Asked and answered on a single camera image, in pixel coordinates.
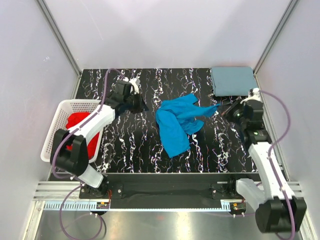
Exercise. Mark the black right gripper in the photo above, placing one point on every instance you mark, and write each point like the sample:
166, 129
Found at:
228, 111

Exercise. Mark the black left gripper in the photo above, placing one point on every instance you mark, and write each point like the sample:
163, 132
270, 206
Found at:
142, 106

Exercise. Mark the bright blue t-shirt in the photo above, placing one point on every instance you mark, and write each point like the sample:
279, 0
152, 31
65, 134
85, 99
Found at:
176, 120

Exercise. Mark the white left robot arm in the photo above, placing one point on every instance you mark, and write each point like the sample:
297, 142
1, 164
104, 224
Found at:
69, 150

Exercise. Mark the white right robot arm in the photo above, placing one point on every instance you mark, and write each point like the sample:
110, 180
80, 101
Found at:
277, 208

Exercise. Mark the folded light blue t-shirt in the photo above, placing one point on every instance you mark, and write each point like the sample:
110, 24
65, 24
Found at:
232, 80

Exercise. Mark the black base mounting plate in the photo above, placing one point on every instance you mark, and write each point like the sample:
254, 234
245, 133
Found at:
163, 181

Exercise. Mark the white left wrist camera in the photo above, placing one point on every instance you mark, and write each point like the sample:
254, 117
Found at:
134, 82

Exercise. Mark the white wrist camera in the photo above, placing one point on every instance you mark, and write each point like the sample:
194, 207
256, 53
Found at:
134, 82
253, 94

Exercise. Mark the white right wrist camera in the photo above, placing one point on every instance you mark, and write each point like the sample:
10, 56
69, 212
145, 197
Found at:
253, 94

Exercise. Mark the right aluminium frame post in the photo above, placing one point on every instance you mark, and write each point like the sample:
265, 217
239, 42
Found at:
276, 33

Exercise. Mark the aluminium frame post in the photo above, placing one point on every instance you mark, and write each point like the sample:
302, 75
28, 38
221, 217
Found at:
58, 35
276, 33

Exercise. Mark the left aluminium frame post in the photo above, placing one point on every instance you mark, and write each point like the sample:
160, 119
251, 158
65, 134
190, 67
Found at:
58, 35

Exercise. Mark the aluminium front rail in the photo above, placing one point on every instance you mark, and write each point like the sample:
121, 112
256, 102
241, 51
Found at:
129, 197

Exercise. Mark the white toothed cable duct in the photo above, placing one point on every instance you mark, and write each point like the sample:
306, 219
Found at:
76, 206

